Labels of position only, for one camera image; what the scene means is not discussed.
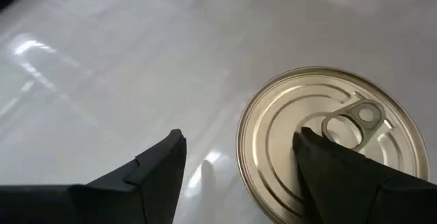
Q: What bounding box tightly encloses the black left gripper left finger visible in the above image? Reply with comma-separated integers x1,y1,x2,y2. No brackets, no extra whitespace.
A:
0,128,188,224

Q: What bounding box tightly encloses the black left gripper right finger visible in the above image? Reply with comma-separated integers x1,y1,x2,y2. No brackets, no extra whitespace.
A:
292,126,437,224

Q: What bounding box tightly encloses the blue pink salmon can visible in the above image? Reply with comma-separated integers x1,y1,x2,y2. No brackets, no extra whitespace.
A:
236,66,430,224

